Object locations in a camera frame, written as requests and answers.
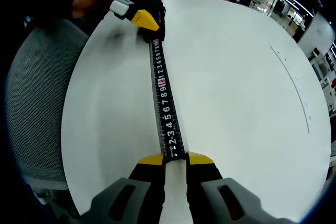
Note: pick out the grey mesh office chair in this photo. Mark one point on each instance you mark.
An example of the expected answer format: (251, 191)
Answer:
(39, 98)

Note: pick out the black tape measure with blade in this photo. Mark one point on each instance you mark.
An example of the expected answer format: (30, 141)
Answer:
(164, 90)

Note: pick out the white shelf rack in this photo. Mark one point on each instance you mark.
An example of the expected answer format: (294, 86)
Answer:
(325, 77)

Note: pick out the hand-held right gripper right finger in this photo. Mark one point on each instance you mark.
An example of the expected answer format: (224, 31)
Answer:
(223, 197)

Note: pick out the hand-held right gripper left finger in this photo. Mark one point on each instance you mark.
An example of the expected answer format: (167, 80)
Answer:
(123, 197)

